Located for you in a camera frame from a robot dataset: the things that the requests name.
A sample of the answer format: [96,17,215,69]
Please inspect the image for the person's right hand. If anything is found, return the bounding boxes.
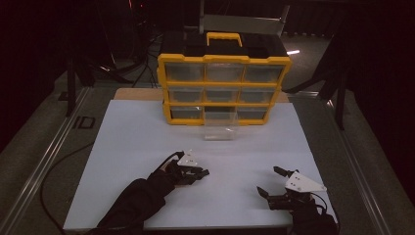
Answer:
[292,202,329,226]

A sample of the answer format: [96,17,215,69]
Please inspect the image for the grid of clear organizer drawers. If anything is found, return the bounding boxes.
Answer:
[164,62,285,121]

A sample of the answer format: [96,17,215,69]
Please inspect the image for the yellow drawer organizer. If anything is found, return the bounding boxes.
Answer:
[157,31,293,126]

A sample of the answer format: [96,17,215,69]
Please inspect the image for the grey metal frame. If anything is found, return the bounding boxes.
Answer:
[198,0,291,37]

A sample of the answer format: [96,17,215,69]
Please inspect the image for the clear plastic drawer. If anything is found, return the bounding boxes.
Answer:
[204,106,239,141]

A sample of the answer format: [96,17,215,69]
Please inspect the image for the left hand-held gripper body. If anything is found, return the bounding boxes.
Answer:
[169,149,201,186]

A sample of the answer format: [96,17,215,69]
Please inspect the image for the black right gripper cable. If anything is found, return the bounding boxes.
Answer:
[309,191,341,229]

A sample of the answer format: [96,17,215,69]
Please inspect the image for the aluminium floor rail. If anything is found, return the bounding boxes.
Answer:
[287,91,415,235]
[0,86,92,235]

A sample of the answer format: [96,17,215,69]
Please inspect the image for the bundle of black floor cables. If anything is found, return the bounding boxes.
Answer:
[130,32,164,88]

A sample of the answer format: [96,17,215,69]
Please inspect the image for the black stand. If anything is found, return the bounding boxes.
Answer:
[64,57,135,118]
[283,30,351,131]

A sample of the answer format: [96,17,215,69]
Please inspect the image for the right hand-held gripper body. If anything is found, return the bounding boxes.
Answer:
[267,169,327,212]

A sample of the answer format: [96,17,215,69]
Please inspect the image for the white table sheet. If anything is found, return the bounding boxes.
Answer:
[63,99,339,231]

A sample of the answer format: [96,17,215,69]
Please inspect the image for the person's left hand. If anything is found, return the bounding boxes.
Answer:
[164,161,184,189]

